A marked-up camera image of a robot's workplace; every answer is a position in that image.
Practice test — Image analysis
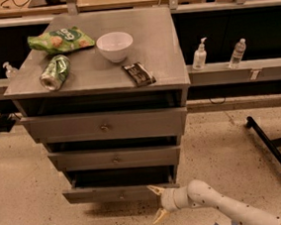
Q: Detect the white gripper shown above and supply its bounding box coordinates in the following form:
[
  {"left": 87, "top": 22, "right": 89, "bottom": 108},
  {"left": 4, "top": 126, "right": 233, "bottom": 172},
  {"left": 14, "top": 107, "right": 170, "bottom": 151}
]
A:
[{"left": 147, "top": 185, "right": 189, "bottom": 225}]

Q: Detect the grey bottom drawer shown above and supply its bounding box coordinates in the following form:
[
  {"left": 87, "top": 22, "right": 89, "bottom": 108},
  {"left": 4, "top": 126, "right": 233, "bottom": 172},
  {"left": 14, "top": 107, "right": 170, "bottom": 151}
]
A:
[{"left": 62, "top": 166, "right": 177, "bottom": 204}]

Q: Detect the grey drawer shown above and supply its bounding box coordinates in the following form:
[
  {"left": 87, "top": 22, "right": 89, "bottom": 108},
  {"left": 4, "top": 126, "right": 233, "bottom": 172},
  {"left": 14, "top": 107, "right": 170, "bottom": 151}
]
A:
[
  {"left": 62, "top": 166, "right": 177, "bottom": 204},
  {"left": 48, "top": 146, "right": 180, "bottom": 171},
  {"left": 21, "top": 107, "right": 187, "bottom": 144}
]

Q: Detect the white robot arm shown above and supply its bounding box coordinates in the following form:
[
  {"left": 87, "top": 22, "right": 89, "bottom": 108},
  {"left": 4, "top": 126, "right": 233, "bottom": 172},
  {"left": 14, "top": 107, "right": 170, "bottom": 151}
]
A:
[{"left": 147, "top": 179, "right": 281, "bottom": 225}]

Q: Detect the grey middle drawer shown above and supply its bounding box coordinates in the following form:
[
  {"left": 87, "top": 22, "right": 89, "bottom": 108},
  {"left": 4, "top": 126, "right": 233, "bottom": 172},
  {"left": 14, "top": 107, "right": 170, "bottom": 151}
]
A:
[{"left": 48, "top": 146, "right": 180, "bottom": 171}]

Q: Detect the grey top drawer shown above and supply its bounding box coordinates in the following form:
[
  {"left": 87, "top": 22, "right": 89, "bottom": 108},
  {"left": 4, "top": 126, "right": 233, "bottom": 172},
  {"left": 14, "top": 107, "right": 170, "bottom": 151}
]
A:
[{"left": 21, "top": 107, "right": 187, "bottom": 144}]

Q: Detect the grey drawer cabinet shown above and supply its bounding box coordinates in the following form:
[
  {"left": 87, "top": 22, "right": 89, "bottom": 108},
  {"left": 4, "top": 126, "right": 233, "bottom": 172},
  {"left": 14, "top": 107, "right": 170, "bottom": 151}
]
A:
[{"left": 0, "top": 2, "right": 201, "bottom": 199}]

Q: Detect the black stand base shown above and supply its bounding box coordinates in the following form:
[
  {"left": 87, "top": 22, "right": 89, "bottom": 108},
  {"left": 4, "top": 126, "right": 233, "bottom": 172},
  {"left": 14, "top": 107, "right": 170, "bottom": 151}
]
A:
[{"left": 246, "top": 116, "right": 281, "bottom": 164}]

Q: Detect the dark snack bar wrapper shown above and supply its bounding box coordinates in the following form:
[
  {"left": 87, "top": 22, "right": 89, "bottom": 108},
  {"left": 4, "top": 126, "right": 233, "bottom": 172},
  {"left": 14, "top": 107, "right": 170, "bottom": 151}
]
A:
[{"left": 122, "top": 62, "right": 156, "bottom": 87}]

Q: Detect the white pump sanitizer bottle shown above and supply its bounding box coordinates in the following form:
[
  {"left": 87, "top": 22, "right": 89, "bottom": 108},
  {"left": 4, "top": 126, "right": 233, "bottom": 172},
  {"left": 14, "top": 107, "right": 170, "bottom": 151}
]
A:
[{"left": 193, "top": 38, "right": 207, "bottom": 70}]

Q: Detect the white bowl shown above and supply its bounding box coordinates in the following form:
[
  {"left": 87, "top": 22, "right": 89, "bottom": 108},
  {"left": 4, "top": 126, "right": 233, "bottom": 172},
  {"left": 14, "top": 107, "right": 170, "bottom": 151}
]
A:
[{"left": 96, "top": 32, "right": 134, "bottom": 63}]

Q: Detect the green soda can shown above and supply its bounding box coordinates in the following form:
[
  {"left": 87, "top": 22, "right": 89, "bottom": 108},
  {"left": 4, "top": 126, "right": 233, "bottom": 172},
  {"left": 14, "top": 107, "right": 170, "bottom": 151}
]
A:
[{"left": 40, "top": 55, "right": 70, "bottom": 91}]

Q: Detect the clear water bottle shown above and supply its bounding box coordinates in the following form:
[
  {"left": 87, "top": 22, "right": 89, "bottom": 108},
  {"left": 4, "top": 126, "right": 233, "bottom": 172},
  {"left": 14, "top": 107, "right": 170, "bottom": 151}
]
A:
[{"left": 229, "top": 38, "right": 246, "bottom": 68}]

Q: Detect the black floor box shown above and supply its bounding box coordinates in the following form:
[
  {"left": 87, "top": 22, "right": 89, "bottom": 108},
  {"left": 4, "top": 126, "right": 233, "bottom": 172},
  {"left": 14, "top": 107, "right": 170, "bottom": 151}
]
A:
[{"left": 0, "top": 113, "right": 15, "bottom": 133}]

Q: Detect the green chip bag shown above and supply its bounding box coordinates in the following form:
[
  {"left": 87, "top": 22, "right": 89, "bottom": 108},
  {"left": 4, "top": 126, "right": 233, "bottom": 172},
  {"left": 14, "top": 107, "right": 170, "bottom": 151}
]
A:
[{"left": 27, "top": 26, "right": 95, "bottom": 55}]

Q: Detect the small clear pump bottle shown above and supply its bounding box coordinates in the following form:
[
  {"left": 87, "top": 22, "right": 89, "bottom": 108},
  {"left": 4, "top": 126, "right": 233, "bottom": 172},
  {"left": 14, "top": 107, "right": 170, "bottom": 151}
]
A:
[{"left": 3, "top": 61, "right": 18, "bottom": 78}]

